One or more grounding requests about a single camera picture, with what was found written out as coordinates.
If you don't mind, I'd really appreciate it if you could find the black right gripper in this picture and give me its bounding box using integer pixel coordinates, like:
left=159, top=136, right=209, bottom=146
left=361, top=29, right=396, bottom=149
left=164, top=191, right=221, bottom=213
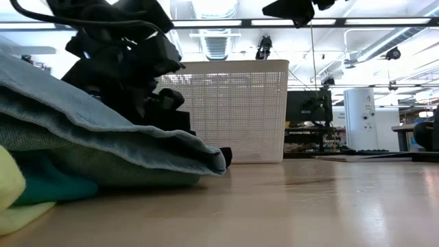
left=262, top=0, right=316, bottom=29

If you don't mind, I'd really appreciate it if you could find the blue-grey garment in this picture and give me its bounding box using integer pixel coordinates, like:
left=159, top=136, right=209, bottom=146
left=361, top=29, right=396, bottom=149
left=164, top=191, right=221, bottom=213
left=0, top=54, right=227, bottom=178

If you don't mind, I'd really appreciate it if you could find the grey-green garment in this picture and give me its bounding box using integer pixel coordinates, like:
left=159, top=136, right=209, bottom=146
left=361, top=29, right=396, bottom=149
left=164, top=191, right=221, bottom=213
left=0, top=113, right=202, bottom=193

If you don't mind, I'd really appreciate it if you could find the teal sock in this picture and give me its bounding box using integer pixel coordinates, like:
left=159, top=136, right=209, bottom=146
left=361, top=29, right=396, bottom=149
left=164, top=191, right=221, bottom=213
left=10, top=150, right=99, bottom=207

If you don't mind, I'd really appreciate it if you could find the yellow shirt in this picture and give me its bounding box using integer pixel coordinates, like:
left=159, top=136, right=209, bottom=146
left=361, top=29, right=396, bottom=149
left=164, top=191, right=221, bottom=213
left=0, top=145, right=58, bottom=237

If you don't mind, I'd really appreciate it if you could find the black ceiling device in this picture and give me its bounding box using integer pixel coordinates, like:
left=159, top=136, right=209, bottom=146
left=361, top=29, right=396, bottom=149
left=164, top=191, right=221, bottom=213
left=255, top=35, right=274, bottom=61

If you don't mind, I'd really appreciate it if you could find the white perforated plastic basket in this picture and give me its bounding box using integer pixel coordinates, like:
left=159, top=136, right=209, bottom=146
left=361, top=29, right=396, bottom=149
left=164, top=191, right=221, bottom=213
left=156, top=60, right=290, bottom=165

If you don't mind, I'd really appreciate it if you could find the black monitor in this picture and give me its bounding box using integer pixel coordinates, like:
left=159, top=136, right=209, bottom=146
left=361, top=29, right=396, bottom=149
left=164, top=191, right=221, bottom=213
left=286, top=90, right=333, bottom=124

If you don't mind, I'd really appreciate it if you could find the white cylinder machine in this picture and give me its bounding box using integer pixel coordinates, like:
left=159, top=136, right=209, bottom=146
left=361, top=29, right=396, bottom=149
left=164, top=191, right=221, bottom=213
left=344, top=88, right=378, bottom=152

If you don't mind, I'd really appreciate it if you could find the grey table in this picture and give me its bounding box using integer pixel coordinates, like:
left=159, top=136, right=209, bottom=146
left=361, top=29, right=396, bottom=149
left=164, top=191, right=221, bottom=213
left=391, top=123, right=418, bottom=152

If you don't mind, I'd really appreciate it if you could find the black office chair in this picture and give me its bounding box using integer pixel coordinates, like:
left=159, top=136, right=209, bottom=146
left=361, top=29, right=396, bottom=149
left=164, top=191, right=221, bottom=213
left=413, top=106, right=439, bottom=152

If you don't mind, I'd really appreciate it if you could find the thin hanging cable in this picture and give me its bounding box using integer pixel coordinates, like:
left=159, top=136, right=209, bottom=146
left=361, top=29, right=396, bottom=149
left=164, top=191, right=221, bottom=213
left=309, top=23, right=319, bottom=99

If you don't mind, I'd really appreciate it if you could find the silver ventilation duct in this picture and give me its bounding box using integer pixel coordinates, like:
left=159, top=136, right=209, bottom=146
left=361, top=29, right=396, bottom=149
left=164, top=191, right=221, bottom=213
left=190, top=0, right=242, bottom=62

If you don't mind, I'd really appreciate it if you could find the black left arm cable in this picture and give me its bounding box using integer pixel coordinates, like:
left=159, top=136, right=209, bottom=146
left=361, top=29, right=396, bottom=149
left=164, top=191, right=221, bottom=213
left=9, top=0, right=166, bottom=37

